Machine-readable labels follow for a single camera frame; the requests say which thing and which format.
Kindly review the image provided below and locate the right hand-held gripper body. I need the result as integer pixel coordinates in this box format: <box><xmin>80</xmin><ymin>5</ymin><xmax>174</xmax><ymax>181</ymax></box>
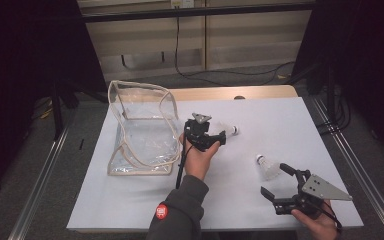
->
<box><xmin>272</xmin><ymin>169</ymin><xmax>354</xmax><ymax>216</ymax></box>

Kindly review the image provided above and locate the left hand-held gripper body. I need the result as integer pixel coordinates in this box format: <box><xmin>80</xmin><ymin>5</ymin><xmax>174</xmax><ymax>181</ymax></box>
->
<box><xmin>183</xmin><ymin>112</ymin><xmax>220</xmax><ymax>153</ymax></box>

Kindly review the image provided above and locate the white shuttlecock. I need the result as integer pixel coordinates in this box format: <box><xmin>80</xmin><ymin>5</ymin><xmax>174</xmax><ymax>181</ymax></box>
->
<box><xmin>254</xmin><ymin>153</ymin><xmax>283</xmax><ymax>182</ymax></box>
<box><xmin>212</xmin><ymin>121</ymin><xmax>241</xmax><ymax>138</ymax></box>

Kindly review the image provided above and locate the clear plastic bag beige trim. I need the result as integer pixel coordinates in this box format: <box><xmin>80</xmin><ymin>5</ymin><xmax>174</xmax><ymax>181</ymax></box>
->
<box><xmin>106</xmin><ymin>79</ymin><xmax>182</xmax><ymax>177</ymax></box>

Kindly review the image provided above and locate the person's left hand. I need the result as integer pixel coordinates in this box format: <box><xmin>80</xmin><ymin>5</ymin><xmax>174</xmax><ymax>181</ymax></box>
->
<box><xmin>179</xmin><ymin>132</ymin><xmax>222</xmax><ymax>183</ymax></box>

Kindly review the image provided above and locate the person's right hand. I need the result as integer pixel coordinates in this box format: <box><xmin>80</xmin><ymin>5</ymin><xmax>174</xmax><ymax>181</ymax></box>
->
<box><xmin>291</xmin><ymin>199</ymin><xmax>340</xmax><ymax>240</ymax></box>

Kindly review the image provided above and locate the wooden table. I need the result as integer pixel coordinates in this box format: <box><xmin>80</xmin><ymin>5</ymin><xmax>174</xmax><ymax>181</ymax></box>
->
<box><xmin>113</xmin><ymin>84</ymin><xmax>299</xmax><ymax>103</ymax></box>

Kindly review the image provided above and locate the red round sleeve badge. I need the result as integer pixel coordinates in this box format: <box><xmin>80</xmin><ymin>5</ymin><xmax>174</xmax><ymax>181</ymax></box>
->
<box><xmin>155</xmin><ymin>203</ymin><xmax>170</xmax><ymax>221</ymax></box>

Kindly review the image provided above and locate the black horizontal bar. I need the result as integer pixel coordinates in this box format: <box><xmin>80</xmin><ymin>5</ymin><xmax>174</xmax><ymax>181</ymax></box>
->
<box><xmin>79</xmin><ymin>2</ymin><xmax>316</xmax><ymax>24</ymax></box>

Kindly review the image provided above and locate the black metal stand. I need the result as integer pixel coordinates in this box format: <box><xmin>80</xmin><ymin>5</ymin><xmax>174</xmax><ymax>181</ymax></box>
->
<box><xmin>51</xmin><ymin>79</ymin><xmax>65</xmax><ymax>141</ymax></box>

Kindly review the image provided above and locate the black curtain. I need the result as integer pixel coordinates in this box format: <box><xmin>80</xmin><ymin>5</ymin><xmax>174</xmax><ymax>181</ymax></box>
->
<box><xmin>293</xmin><ymin>0</ymin><xmax>384</xmax><ymax>166</ymax></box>
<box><xmin>0</xmin><ymin>0</ymin><xmax>108</xmax><ymax>201</ymax></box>

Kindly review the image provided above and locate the left hand-held gripper black cable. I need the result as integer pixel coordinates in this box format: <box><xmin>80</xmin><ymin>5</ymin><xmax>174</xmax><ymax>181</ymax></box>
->
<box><xmin>175</xmin><ymin>133</ymin><xmax>195</xmax><ymax>190</ymax></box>

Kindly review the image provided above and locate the aluminium floor rail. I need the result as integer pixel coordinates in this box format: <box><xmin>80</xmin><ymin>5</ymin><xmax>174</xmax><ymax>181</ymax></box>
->
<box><xmin>311</xmin><ymin>96</ymin><xmax>384</xmax><ymax>240</ymax></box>
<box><xmin>8</xmin><ymin>119</ymin><xmax>72</xmax><ymax>240</ymax></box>

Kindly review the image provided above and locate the bundle of black floor cables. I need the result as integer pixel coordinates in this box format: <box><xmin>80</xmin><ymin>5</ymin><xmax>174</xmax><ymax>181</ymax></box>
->
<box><xmin>316</xmin><ymin>86</ymin><xmax>352</xmax><ymax>136</ymax></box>

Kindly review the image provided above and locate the long black hanging cable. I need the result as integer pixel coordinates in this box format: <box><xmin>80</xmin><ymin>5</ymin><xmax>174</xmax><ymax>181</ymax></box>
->
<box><xmin>174</xmin><ymin>16</ymin><xmax>297</xmax><ymax>87</ymax></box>

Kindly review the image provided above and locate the wall socket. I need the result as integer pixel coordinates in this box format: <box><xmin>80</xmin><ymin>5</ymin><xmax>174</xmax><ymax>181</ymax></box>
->
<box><xmin>170</xmin><ymin>0</ymin><xmax>195</xmax><ymax>9</ymax></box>

